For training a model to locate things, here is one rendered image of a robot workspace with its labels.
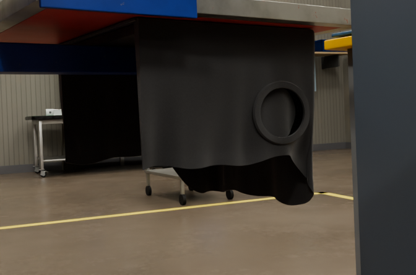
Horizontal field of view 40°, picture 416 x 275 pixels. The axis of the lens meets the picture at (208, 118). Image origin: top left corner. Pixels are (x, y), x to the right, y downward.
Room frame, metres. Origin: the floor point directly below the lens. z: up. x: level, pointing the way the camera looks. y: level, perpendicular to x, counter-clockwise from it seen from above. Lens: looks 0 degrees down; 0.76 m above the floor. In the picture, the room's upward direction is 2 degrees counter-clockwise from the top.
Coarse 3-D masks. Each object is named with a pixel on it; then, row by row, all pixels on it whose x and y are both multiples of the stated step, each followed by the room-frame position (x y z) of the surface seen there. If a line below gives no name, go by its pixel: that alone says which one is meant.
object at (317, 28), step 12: (48, 12) 1.03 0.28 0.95; (60, 12) 1.04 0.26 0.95; (72, 12) 1.04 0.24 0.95; (84, 12) 1.05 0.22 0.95; (96, 12) 1.05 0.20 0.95; (24, 24) 1.15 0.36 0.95; (36, 24) 1.15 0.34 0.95; (48, 24) 1.16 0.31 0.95; (60, 24) 1.16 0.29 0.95; (72, 24) 1.17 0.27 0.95; (84, 24) 1.18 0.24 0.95; (96, 24) 1.18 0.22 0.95; (108, 24) 1.19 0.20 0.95; (240, 24) 1.26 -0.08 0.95; (252, 24) 1.27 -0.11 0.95; (264, 24) 1.28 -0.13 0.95; (276, 24) 1.28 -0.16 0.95; (288, 24) 1.29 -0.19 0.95
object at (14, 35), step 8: (8, 32) 1.24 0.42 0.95; (16, 32) 1.24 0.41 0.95; (24, 32) 1.25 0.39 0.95; (32, 32) 1.25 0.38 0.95; (40, 32) 1.26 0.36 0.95; (48, 32) 1.26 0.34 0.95; (56, 32) 1.27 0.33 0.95; (64, 32) 1.27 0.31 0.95; (72, 32) 1.28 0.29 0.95; (80, 32) 1.28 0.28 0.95; (88, 32) 1.29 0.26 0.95; (0, 40) 1.36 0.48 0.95; (8, 40) 1.36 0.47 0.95; (16, 40) 1.37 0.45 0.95; (24, 40) 1.37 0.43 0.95; (32, 40) 1.38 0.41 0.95; (40, 40) 1.38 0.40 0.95; (48, 40) 1.39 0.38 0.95; (56, 40) 1.40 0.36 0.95; (64, 40) 1.40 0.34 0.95
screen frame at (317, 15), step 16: (16, 0) 1.01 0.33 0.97; (32, 0) 0.94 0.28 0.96; (208, 0) 1.11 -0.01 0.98; (224, 0) 1.14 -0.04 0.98; (240, 0) 1.16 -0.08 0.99; (256, 0) 1.18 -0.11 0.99; (0, 16) 1.10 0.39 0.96; (16, 16) 1.06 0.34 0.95; (208, 16) 1.14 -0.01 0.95; (224, 16) 1.15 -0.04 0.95; (240, 16) 1.16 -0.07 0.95; (256, 16) 1.18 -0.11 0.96; (272, 16) 1.21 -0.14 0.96; (288, 16) 1.23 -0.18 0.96; (304, 16) 1.26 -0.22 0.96; (320, 16) 1.29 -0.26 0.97; (336, 16) 1.31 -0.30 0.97; (0, 32) 1.24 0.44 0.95; (320, 32) 1.45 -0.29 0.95
